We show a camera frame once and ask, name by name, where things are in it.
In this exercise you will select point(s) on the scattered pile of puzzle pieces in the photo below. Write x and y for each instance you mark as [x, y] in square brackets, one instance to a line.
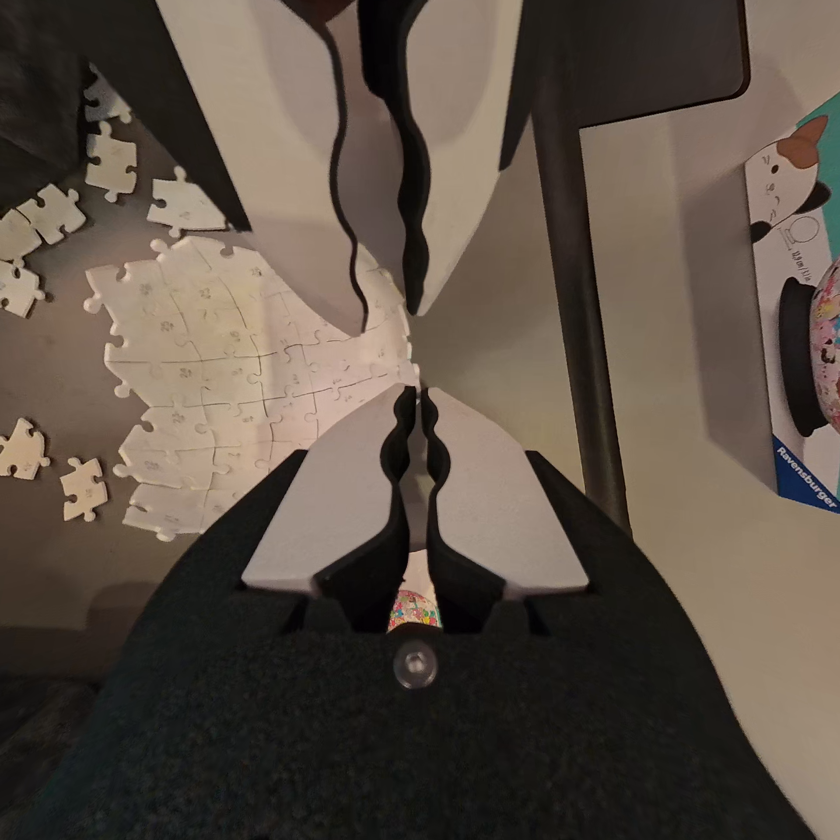
[111, 161]

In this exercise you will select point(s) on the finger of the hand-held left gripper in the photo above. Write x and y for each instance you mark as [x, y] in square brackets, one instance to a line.
[472, 98]
[262, 131]

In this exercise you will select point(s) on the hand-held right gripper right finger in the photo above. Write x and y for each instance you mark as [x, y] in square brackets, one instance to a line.
[518, 525]

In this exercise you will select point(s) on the half-built colourful puzzle ball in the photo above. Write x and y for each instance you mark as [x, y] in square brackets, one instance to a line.
[229, 394]

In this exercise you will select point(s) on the printed cardboard puzzle box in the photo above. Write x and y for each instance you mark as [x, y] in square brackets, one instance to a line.
[794, 295]

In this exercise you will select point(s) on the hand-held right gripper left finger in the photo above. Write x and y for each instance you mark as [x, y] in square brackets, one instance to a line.
[308, 525]

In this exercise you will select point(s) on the white curved jigsaw piece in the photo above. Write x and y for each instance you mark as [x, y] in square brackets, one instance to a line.
[23, 453]
[84, 489]

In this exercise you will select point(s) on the white printed instruction leaflet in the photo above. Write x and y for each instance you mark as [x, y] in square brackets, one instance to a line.
[413, 610]

